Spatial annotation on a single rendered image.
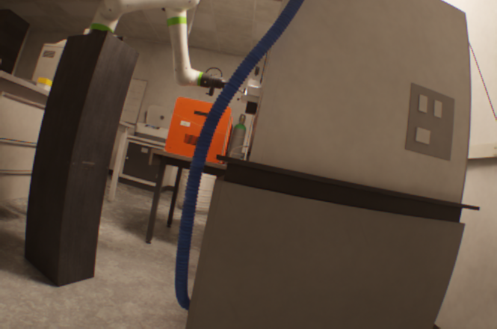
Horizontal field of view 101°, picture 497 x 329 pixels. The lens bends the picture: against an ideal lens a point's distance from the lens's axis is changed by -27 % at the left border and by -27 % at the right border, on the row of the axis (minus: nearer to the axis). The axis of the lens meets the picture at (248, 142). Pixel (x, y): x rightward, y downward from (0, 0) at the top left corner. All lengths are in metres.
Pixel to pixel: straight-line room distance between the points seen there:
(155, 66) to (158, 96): 0.63
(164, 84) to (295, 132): 4.93
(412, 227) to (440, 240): 0.13
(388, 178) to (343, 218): 0.17
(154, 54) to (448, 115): 5.43
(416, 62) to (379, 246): 0.55
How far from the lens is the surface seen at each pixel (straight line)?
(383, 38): 0.89
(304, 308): 0.79
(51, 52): 2.96
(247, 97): 1.71
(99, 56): 1.26
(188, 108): 2.11
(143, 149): 4.72
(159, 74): 5.64
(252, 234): 0.70
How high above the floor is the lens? 0.72
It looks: 5 degrees up
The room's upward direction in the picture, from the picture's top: 12 degrees clockwise
